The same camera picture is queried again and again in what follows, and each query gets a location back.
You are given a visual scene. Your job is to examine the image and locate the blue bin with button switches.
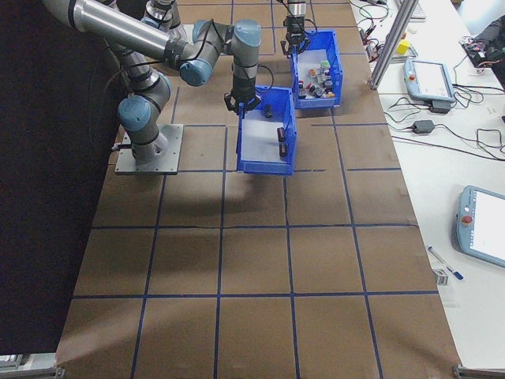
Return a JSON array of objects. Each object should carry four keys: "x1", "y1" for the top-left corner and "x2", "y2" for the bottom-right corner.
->
[{"x1": 290, "y1": 28, "x2": 342, "y2": 111}]

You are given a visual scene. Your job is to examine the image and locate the blue bin with capacitors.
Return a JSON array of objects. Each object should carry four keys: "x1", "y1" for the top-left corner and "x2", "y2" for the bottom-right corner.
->
[{"x1": 235, "y1": 86, "x2": 297, "y2": 176}]

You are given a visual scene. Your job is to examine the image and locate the grey teach pendant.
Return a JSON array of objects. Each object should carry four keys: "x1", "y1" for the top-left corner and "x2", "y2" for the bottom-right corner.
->
[
  {"x1": 454, "y1": 184, "x2": 505, "y2": 270},
  {"x1": 402, "y1": 58, "x2": 457, "y2": 105}
]

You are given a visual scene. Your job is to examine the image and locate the black bag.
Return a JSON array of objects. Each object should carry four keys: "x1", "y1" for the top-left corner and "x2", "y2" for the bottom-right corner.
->
[{"x1": 472, "y1": 9, "x2": 505, "y2": 45}]

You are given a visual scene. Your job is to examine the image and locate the white pen with blue cap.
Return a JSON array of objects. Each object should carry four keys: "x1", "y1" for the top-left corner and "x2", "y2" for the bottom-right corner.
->
[{"x1": 427, "y1": 245, "x2": 466, "y2": 283}]

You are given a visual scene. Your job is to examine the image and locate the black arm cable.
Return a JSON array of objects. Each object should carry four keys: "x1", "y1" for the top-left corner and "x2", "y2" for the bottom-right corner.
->
[{"x1": 254, "y1": 63, "x2": 275, "y2": 94}]

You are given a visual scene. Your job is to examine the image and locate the white square base plate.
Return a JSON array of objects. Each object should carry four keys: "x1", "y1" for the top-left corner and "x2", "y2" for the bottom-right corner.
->
[{"x1": 114, "y1": 123, "x2": 185, "y2": 176}]

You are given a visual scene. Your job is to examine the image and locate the aluminium profile post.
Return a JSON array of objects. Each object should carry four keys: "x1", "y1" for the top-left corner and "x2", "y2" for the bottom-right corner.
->
[{"x1": 368, "y1": 0, "x2": 420, "y2": 90}]

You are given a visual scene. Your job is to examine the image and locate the black adapter cable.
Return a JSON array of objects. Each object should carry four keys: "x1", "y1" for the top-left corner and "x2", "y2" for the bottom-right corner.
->
[
  {"x1": 388, "y1": 123, "x2": 505, "y2": 161},
  {"x1": 383, "y1": 96, "x2": 433, "y2": 132}
]

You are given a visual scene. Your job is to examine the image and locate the black pendant cable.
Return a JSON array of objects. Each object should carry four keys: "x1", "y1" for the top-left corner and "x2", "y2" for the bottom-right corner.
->
[{"x1": 451, "y1": 81, "x2": 505, "y2": 110}]

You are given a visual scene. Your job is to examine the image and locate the tangle of coloured wires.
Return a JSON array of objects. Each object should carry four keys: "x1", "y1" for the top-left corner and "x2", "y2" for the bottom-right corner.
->
[{"x1": 460, "y1": 36, "x2": 505, "y2": 76}]

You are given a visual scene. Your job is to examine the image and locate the black frame cover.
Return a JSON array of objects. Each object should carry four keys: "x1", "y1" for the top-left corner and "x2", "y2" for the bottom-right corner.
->
[{"x1": 0, "y1": 0, "x2": 122, "y2": 356}]

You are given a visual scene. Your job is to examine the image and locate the metal frame bar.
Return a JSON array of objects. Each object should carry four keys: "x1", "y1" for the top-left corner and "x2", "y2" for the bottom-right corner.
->
[
  {"x1": 0, "y1": 352, "x2": 66, "y2": 379},
  {"x1": 451, "y1": 364, "x2": 505, "y2": 379}
]

